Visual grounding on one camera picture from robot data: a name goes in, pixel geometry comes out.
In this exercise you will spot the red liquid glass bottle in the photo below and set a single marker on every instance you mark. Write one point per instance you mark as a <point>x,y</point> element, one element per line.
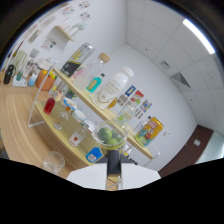
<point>50,105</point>

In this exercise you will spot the white two-tier wooden shelf rack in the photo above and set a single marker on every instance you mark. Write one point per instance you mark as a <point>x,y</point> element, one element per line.
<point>83,146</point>

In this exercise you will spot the clear bottle with green cap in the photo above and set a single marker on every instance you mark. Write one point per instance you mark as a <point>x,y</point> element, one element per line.
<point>126,112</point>

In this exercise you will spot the yellow drink can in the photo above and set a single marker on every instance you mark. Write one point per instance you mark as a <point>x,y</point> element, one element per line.
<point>149,131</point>

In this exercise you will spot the brown door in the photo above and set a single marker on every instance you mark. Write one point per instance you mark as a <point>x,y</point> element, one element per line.
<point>186,151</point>

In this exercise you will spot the white bowl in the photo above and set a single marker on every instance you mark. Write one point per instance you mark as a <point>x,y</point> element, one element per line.
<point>79,115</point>

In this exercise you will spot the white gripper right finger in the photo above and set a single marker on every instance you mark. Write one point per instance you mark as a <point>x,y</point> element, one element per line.
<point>140,175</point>

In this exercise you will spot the clear bottle with orange cap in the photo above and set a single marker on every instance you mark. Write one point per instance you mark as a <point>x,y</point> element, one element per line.
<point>61,120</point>

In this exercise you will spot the glass jar with cork lid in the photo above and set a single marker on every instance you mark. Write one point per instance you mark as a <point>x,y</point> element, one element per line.
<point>89,75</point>

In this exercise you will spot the small white blue bottle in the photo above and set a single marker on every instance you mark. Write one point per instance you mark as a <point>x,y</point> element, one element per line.
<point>32,80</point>

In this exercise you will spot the blue rimmed bowl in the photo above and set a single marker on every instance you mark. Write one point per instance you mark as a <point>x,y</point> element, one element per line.
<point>70,104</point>

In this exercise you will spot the ceiling air vent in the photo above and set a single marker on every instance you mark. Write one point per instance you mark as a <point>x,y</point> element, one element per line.
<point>181,80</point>

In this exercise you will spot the white figure ornament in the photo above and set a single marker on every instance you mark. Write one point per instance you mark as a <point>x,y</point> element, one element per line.
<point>77,28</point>

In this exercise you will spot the blue liquid glass bottle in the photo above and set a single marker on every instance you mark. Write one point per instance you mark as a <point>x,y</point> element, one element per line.
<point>94,155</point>

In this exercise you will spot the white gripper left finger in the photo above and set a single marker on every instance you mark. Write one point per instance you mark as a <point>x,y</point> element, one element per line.
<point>88,176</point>

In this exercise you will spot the wooden wall shelf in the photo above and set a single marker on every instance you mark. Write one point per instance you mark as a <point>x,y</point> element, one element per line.
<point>65,33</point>

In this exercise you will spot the small colourful wall posters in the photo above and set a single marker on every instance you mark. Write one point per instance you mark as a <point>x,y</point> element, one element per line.
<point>136,98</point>

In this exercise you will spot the silver black soda water can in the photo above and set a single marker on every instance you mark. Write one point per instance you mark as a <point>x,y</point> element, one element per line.
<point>76,60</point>

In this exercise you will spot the ceiling light panel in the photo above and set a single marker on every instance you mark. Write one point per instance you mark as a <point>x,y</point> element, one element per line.
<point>198,36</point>

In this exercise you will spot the clear drinking glass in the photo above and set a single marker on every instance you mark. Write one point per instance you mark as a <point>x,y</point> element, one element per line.
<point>53,163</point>

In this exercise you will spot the black bag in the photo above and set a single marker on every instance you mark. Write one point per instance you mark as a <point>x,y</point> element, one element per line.
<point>9,75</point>

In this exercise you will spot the large white milk bottle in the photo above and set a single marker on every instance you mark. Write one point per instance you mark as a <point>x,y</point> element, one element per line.
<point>111,88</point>

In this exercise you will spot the glass jar of limes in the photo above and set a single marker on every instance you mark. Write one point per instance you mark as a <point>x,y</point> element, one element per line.
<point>110,136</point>

